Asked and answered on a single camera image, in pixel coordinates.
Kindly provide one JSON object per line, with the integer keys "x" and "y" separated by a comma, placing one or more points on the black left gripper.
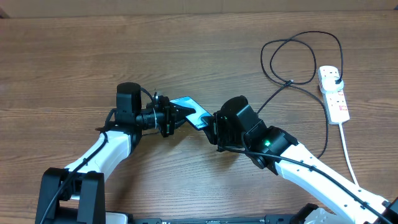
{"x": 170, "y": 114}

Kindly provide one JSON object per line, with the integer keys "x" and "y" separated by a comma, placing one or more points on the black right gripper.
{"x": 213, "y": 123}

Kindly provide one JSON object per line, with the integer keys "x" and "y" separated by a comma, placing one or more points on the blue Galaxy smartphone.
{"x": 196, "y": 118}

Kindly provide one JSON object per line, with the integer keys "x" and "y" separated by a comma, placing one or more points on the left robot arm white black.
{"x": 75, "y": 194}

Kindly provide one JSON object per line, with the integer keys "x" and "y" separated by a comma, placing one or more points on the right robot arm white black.
{"x": 273, "y": 148}

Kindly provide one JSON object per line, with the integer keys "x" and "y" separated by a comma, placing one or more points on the white USB charger plug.
{"x": 330, "y": 84}

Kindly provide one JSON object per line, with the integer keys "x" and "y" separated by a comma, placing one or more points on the white power strip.
{"x": 335, "y": 103}

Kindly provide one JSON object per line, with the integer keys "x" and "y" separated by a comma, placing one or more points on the cardboard back panel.
{"x": 78, "y": 8}

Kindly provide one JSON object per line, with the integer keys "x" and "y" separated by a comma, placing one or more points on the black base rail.
{"x": 217, "y": 220}

